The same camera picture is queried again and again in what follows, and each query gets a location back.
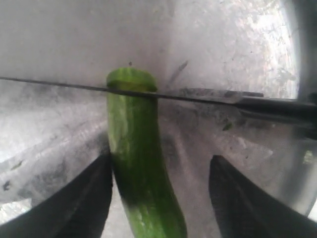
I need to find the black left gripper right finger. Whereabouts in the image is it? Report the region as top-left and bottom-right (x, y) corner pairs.
(209, 155), (317, 238)

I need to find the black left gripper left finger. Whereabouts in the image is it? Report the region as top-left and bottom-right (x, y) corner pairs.
(0, 153), (113, 238)

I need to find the green cucumber piece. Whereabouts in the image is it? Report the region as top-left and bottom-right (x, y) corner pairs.
(107, 94), (187, 238)

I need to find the black handled kitchen knife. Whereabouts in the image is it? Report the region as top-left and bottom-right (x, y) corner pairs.
(0, 77), (317, 140)

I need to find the cut cucumber end piece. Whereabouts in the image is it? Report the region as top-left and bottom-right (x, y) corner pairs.
(106, 67), (158, 92)

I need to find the round stainless steel plate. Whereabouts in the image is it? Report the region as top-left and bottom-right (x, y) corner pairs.
(0, 0), (317, 224)

